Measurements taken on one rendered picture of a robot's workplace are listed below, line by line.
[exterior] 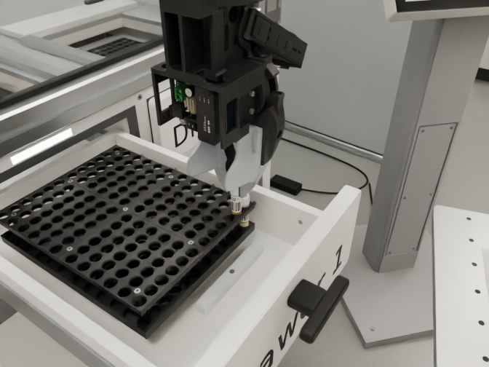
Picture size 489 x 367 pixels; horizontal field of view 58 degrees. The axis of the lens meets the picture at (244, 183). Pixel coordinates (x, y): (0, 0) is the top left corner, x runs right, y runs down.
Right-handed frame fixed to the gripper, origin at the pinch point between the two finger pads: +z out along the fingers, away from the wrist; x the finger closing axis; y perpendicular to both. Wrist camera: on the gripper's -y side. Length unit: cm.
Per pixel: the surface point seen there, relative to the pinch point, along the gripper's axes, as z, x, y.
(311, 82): 64, -68, -161
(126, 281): 3.7, -2.5, 14.4
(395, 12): -2, -5, -63
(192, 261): 3.7, 0.9, 9.1
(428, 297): 90, 18, -83
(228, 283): 8.9, 2.6, 5.7
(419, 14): -1, -1, -67
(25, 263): 10.2, -19.0, 15.6
